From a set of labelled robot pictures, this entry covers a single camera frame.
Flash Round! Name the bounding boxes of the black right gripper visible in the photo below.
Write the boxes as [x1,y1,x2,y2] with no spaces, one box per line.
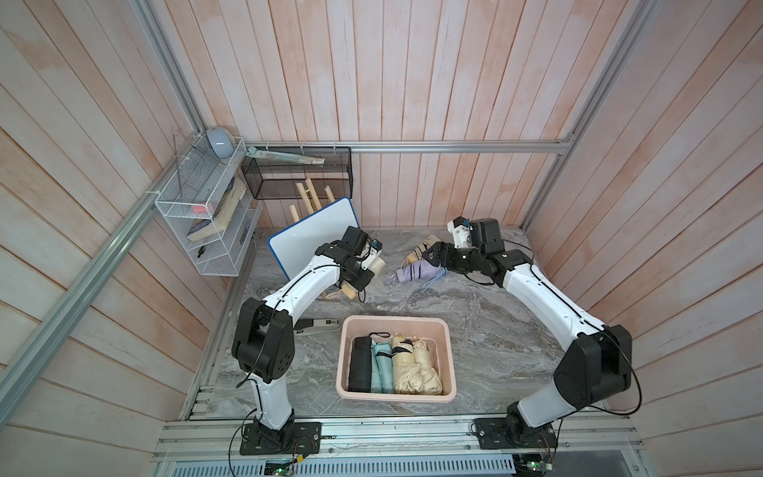
[421,242,485,275]

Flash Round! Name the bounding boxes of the beige black-striped umbrella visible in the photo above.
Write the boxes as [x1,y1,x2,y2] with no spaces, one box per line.
[340,254,385,299]

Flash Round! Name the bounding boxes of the purple umbrella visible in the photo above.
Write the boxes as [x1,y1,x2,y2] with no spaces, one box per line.
[385,260,424,286]

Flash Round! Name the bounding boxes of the pink plastic storage box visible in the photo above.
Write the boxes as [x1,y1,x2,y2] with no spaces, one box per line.
[336,315,457,403]

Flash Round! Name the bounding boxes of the mint green umbrella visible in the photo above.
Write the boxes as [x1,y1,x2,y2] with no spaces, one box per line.
[370,340,383,394]
[376,343,395,394]

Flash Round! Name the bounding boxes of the beige umbrella black lining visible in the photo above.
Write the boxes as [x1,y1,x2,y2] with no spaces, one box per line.
[391,334,418,395]

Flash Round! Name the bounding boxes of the beige umbrella with wooden handle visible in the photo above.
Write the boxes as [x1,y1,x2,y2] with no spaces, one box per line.
[412,339,442,396]

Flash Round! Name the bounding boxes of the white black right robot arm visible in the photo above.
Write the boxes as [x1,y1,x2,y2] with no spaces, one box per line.
[423,242,634,448]

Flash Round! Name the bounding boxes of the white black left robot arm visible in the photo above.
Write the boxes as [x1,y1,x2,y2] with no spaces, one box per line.
[232,227,383,432]

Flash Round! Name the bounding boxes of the light blue folded umbrella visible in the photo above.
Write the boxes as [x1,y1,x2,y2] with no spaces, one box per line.
[417,260,447,292]

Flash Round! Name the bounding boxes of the small beige striped umbrella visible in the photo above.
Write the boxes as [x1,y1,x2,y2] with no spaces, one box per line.
[401,235,439,266]

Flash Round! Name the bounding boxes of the blue framed whiteboard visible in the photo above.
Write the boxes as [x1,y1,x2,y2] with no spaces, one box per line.
[268,198,359,279]

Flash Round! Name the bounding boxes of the beige black stapler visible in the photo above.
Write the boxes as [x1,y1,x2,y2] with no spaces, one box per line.
[294,318,341,336]

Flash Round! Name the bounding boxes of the black mesh basket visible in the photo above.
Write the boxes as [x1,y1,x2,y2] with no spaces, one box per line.
[240,145,355,200]

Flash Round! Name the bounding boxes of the book on shelf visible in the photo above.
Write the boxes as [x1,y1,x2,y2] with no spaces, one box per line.
[187,176,248,242]

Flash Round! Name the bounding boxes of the grey round speaker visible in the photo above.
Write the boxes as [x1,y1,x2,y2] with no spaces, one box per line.
[206,127,236,162]

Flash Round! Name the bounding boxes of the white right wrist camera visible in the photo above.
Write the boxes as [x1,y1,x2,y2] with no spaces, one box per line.
[447,217,472,248]

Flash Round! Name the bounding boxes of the white wire shelf rack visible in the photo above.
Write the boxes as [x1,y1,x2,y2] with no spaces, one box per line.
[155,134,262,277]

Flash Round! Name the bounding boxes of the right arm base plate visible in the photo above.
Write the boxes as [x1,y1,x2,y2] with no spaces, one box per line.
[471,415,558,450]

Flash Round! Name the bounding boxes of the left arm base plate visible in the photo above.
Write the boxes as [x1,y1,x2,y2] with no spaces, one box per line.
[240,419,322,456]

